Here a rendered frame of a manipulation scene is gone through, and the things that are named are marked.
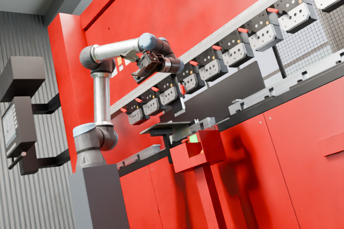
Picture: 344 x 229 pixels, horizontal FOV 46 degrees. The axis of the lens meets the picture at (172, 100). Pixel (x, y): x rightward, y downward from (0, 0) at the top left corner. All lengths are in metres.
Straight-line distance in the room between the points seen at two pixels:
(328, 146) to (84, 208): 1.09
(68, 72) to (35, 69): 0.26
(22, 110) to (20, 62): 0.41
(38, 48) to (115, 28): 2.49
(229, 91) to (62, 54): 1.41
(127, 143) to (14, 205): 1.87
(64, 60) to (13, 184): 1.90
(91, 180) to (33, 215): 2.97
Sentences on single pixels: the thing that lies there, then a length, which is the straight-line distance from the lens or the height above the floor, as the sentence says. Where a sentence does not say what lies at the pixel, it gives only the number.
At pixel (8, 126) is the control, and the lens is 3.45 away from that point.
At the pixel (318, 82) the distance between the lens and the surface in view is 1.83.
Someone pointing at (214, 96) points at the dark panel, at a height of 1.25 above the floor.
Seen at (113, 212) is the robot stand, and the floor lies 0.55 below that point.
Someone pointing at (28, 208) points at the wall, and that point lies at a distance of 4.86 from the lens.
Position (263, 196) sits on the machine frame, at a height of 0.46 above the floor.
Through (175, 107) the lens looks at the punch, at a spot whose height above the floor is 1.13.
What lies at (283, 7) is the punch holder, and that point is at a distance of 2.10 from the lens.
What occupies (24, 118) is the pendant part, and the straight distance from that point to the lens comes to 3.21.
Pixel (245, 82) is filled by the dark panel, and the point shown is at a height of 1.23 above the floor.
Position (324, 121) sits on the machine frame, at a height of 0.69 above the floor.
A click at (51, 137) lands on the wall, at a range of 5.13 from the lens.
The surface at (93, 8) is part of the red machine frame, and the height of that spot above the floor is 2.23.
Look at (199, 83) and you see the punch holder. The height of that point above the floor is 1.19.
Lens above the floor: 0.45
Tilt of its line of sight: 16 degrees up
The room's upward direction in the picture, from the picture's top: 14 degrees counter-clockwise
